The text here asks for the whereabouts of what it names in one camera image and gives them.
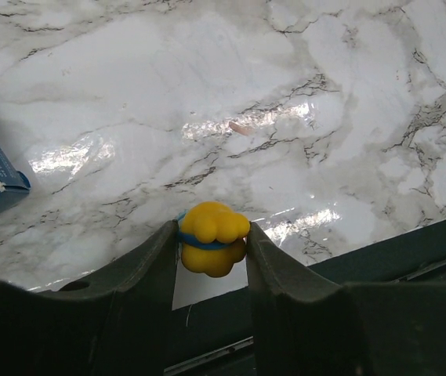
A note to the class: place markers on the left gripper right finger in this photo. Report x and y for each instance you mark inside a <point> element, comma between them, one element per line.
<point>306,324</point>

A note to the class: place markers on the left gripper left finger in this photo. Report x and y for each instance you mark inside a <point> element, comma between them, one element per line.
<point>113,321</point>

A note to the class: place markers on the yellow blue small toy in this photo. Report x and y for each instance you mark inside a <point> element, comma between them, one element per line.
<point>212,238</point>

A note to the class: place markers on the black mounting rail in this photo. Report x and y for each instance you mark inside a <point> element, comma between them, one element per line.
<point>216,336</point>

